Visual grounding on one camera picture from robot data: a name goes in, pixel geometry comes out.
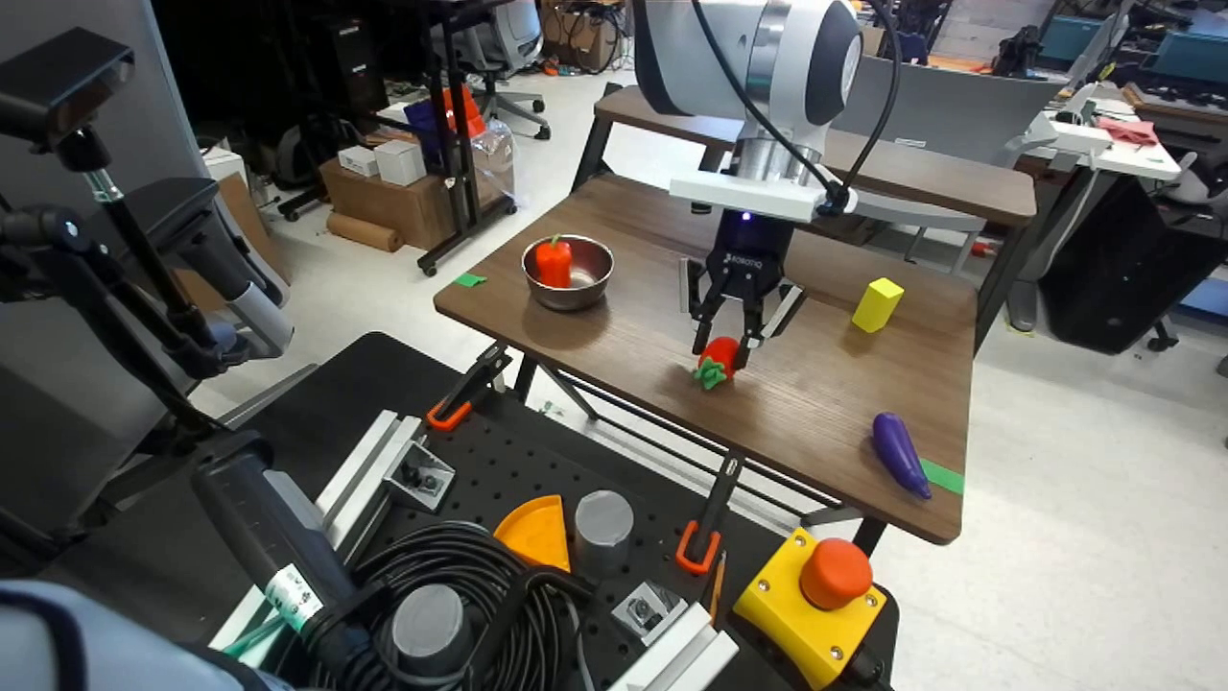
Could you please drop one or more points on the orange-red toy pepper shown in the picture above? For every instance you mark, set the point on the orange-red toy pepper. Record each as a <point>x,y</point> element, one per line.
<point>554,263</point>

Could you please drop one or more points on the black fabric chair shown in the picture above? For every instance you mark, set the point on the black fabric chair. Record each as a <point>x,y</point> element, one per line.
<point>1125,263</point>

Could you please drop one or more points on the yellow emergency stop orange button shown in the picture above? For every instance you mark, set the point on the yellow emergency stop orange button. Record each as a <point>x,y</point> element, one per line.
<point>800,615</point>

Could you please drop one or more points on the cardboard box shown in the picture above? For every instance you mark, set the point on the cardboard box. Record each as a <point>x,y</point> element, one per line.
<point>389,199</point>

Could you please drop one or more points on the aluminium extrusion rail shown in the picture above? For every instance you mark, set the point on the aluminium extrusion rail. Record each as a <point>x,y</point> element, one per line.
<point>366,461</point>
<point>676,653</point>

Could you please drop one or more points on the brown wooden desk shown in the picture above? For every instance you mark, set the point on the brown wooden desk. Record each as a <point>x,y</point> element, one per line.
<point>895,161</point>

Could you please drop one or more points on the purple toy eggplant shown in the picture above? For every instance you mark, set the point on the purple toy eggplant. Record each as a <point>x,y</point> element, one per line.
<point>899,455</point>

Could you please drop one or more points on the green tape marker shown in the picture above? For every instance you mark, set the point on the green tape marker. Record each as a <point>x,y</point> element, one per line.
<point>469,280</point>
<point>945,479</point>

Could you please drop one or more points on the black wheeled office chair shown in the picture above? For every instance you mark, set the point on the black wheeled office chair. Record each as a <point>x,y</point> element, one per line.
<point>520,52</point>

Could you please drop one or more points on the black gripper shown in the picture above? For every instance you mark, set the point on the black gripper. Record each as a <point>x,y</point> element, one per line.
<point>749,253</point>

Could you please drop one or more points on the black perforated mounting board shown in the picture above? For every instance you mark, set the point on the black perforated mounting board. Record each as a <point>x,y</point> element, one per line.
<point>514,461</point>

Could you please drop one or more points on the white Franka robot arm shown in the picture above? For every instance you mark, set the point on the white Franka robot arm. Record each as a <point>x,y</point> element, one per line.
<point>749,61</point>

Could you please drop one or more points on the white desk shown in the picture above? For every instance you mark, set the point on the white desk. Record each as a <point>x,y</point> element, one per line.
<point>1106,140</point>

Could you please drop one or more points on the black floor stand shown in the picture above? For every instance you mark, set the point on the black floor stand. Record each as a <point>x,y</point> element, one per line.
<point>459,167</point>

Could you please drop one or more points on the black camera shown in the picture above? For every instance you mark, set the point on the black camera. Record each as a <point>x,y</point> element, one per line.
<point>65,80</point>

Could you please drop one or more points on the orange wedge block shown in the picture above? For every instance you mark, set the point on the orange wedge block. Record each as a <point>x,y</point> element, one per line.
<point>540,536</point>

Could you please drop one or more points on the pale grey robot base housing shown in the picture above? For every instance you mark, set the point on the pale grey robot base housing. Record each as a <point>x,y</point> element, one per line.
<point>90,647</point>

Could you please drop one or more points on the red toy tomato green leaf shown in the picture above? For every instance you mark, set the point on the red toy tomato green leaf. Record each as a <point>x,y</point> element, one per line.
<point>721,363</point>

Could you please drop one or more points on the small metal corner bracket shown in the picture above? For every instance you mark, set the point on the small metal corner bracket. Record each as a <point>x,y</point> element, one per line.
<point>420,479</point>
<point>645,612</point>

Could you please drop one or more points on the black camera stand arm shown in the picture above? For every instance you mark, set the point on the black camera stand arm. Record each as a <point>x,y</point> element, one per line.
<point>140,273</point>

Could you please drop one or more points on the yellow block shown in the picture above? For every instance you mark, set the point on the yellow block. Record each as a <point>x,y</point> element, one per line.
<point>878,306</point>

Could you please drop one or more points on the steel bowl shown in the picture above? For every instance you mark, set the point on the steel bowl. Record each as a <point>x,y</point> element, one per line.
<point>576,295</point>

